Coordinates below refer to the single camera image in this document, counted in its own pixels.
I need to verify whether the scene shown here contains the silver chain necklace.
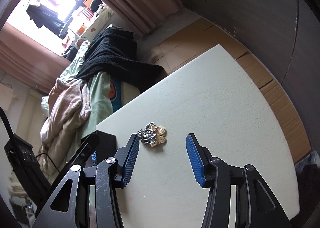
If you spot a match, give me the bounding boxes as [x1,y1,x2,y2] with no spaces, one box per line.
[136,122,157,145]

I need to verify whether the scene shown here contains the gold bead bracelet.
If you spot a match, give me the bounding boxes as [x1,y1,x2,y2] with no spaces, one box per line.
[147,124,168,148]

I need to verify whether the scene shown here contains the pink fleece blanket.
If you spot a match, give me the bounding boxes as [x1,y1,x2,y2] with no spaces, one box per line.
[38,78,91,175]

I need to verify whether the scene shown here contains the green bed sheet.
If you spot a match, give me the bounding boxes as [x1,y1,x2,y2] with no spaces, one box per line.
[58,41,115,141]

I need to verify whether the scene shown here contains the black knitted blanket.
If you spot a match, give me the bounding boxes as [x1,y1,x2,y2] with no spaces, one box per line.
[76,26,165,92]

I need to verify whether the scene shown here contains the pink curtain left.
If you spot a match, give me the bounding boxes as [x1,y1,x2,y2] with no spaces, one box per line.
[1,23,70,94]

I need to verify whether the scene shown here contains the flattened cardboard on floor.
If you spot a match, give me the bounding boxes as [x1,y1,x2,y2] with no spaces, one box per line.
[149,18,311,163]

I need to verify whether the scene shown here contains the leaf pattern cushion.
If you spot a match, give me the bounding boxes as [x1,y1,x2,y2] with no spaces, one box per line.
[80,5,114,42]

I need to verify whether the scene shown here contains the dark hanging clothes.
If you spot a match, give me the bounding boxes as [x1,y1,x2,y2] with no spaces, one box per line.
[27,4,65,38]

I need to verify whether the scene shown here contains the dark wood wardrobe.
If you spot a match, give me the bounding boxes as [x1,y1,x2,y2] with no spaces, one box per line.
[170,0,320,148]

